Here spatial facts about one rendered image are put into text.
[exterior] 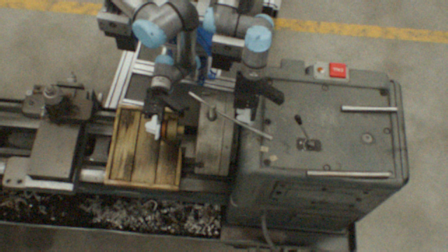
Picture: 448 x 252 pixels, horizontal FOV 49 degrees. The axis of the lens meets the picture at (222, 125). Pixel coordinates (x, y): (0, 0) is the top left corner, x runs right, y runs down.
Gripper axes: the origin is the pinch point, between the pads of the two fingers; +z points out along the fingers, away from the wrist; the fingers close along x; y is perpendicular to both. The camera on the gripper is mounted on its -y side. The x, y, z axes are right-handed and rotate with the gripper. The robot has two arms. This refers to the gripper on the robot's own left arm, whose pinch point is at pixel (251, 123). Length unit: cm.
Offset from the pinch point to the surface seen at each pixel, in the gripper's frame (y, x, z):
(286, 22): -34, -188, 59
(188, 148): 21.1, -5.4, 19.0
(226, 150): 7.3, -0.2, 13.9
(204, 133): 15.8, -3.1, 9.0
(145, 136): 41, -27, 35
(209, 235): 9, -12, 79
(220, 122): 10.2, -6.3, 6.2
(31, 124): 90, -29, 36
